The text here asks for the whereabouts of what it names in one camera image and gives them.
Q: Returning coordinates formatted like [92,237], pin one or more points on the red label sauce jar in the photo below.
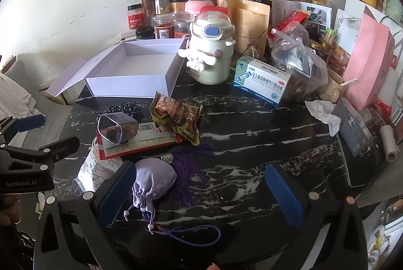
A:
[136,17]

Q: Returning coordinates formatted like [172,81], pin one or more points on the green brown snack packet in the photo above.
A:
[182,118]

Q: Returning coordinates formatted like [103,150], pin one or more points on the pink paper bag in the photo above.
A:
[369,62]

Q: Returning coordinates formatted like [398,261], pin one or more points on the clear plastic bag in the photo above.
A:
[291,53]

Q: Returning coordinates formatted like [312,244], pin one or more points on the tan jar black lid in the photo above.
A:
[178,6]

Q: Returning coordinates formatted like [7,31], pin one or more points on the crumpled white tissue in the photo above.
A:
[323,111]

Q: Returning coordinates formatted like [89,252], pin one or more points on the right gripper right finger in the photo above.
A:
[309,212]

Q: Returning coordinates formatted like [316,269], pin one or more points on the cream cinnamoroll electric cooker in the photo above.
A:
[210,48]

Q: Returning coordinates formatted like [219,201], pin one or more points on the clear grey plastic cup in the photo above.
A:
[117,127]

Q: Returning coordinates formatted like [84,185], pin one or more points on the white paper bag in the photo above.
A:
[347,30]

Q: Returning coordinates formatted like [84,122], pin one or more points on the red snack bag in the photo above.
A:
[295,17]

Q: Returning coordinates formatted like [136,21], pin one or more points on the black lid nut jar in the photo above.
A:
[162,6]

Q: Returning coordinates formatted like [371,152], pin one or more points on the pink plastic jar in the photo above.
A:
[193,7]

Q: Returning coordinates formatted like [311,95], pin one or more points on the lavender drawstring sachet pouch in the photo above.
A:
[171,174]

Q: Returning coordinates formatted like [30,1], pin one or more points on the orange peel jar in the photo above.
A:
[164,28]

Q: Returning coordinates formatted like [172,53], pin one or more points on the white open gift box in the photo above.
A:
[136,69]

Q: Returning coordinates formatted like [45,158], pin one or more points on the red plastic canister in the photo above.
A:
[215,8]

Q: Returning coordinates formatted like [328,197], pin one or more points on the dark green glass jar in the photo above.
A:
[145,33]

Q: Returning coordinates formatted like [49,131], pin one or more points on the orange label clear jar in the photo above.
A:
[182,22]

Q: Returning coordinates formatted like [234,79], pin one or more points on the brown label tall jar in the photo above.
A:
[149,7]

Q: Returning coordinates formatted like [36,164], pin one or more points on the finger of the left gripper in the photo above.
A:
[20,158]
[11,126]

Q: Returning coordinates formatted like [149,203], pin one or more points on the black polka dot scrunchie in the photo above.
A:
[131,109]

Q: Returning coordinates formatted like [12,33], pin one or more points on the brown kraft paper pouch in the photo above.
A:
[251,21]

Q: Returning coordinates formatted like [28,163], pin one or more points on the blue white medicine box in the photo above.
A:
[260,80]

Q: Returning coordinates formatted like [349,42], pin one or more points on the red white snack bar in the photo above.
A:
[148,137]

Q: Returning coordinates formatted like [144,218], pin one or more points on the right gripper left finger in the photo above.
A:
[96,210]

